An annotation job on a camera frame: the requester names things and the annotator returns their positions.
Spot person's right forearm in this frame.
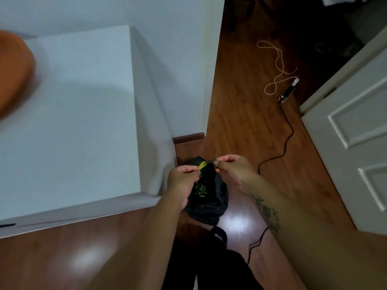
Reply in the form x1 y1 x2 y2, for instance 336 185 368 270
242 174 387 290

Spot black and white power adapter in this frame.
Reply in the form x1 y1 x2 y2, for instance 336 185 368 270
278 77 300 104

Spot orange round object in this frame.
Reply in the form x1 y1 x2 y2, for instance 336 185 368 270
0 29 37 119

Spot white panelled door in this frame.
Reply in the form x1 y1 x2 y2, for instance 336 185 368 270
301 48 387 236

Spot person's black trousers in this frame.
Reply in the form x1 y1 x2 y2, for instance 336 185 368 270
162 231 264 290

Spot person's left hand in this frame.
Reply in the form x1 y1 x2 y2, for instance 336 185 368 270
166 165 201 210

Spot person's left forearm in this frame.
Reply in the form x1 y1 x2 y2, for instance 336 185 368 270
86 195 189 290

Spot white cabinet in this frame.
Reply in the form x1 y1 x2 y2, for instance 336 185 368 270
0 25 178 239

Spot black slipper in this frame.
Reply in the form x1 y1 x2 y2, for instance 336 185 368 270
209 226 228 246

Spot black plastic bag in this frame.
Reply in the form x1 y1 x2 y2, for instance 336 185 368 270
181 156 229 227

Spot person's right hand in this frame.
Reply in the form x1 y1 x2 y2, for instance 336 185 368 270
214 154 259 194

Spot white cable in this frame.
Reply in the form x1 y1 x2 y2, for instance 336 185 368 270
257 40 299 96

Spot black cable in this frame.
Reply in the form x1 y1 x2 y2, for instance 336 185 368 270
246 101 295 265

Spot brown wooden baseboard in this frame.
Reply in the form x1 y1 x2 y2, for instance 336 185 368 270
172 132 205 145

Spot green leafy scraps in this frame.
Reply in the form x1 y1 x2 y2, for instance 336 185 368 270
195 161 209 197

